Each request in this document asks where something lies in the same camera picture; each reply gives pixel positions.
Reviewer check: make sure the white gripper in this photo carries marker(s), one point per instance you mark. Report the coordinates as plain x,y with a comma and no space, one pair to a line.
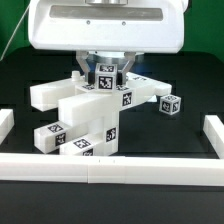
149,26

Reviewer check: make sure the white tagged cube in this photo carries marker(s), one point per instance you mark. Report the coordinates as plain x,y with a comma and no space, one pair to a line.
170,104
105,76

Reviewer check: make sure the white U-shaped obstacle fence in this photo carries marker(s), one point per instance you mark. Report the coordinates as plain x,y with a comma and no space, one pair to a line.
115,169

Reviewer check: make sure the white chair back frame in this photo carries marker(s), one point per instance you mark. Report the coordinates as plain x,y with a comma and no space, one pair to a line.
78,103

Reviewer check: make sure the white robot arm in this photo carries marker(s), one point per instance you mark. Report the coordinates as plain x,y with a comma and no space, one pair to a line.
113,55

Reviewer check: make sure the thin white rod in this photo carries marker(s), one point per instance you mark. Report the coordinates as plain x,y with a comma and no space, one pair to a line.
14,32

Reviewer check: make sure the white chair seat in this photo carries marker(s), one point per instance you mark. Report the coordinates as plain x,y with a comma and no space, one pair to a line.
108,128

